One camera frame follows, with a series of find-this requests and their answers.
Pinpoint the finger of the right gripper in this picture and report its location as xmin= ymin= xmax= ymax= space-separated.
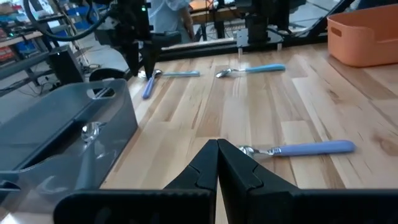
xmin=127 ymin=42 xmax=141 ymax=77
xmin=141 ymin=40 xmax=162 ymax=80

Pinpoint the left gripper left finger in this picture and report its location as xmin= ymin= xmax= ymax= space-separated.
xmin=52 ymin=139 xmax=220 ymax=224

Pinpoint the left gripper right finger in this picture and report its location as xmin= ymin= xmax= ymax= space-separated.
xmin=217 ymin=139 xmax=398 ymax=224

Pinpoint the purple-handled spoon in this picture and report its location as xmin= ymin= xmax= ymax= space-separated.
xmin=238 ymin=139 xmax=356 ymax=158
xmin=142 ymin=68 xmax=164 ymax=100

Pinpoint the light blue-handled spoon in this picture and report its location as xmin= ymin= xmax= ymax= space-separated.
xmin=215 ymin=63 xmax=286 ymax=78

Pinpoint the black rounded object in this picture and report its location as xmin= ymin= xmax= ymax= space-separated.
xmin=89 ymin=67 xmax=127 ymax=82

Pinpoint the person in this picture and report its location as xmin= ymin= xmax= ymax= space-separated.
xmin=147 ymin=0 xmax=195 ymax=43

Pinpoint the black computer tower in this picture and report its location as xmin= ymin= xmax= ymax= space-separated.
xmin=48 ymin=45 xmax=85 ymax=85

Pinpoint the grey plastic bin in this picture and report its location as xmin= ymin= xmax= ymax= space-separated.
xmin=0 ymin=78 xmax=139 ymax=224

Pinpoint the orange plastic bin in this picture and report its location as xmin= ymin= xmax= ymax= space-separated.
xmin=326 ymin=4 xmax=398 ymax=68

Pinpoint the white teal wavy-handled spoon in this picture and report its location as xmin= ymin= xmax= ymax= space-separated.
xmin=137 ymin=70 xmax=201 ymax=79

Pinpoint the black table edge rail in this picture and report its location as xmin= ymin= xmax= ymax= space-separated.
xmin=157 ymin=32 xmax=329 ymax=62

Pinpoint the black cable loop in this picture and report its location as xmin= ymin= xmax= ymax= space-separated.
xmin=23 ymin=0 xmax=109 ymax=42

